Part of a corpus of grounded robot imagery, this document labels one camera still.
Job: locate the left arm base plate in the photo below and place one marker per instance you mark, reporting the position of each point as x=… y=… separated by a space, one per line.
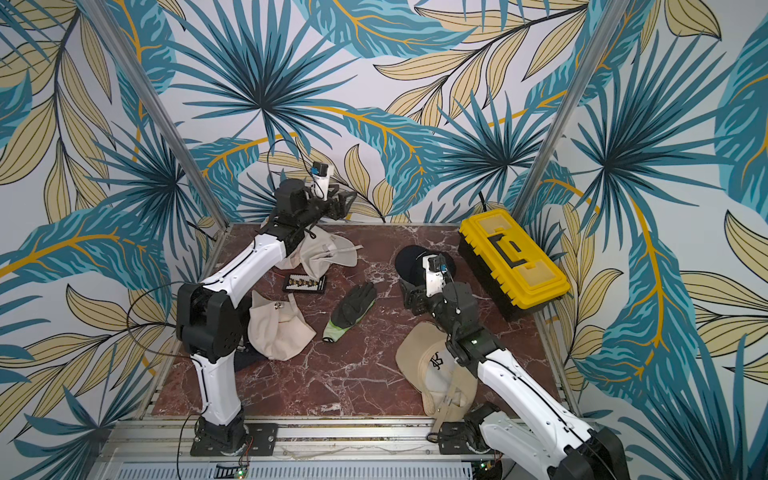
x=255 y=439

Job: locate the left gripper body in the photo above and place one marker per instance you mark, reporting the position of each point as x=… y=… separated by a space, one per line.
x=334 y=210

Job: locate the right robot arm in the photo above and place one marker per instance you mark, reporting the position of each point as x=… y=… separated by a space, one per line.
x=478 y=393

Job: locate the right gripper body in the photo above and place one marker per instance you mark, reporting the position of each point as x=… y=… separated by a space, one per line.
x=417 y=294

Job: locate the white perforated cap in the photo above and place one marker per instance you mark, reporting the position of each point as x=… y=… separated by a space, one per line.
x=320 y=250

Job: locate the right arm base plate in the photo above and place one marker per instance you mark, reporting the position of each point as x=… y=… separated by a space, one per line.
x=459 y=438

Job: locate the green black cap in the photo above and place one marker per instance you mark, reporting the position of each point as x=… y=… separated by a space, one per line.
x=350 y=311

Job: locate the cream Colorado cap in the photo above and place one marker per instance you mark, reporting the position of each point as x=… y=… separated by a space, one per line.
x=277 y=328

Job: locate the yellow black toolbox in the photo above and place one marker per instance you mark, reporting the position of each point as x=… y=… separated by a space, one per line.
x=513 y=270

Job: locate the tan khaki cap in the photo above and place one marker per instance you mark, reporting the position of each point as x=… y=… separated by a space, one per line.
x=447 y=389

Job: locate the black cap at back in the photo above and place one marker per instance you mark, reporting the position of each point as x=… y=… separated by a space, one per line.
x=409 y=264

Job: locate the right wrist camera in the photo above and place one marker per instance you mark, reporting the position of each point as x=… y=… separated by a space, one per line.
x=436 y=273

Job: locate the black charger board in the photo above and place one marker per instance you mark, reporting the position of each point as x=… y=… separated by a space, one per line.
x=304 y=284

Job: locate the navy black cap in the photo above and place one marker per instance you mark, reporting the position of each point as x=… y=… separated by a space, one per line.
x=245 y=356

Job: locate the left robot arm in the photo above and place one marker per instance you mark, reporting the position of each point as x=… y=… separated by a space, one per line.
x=212 y=315

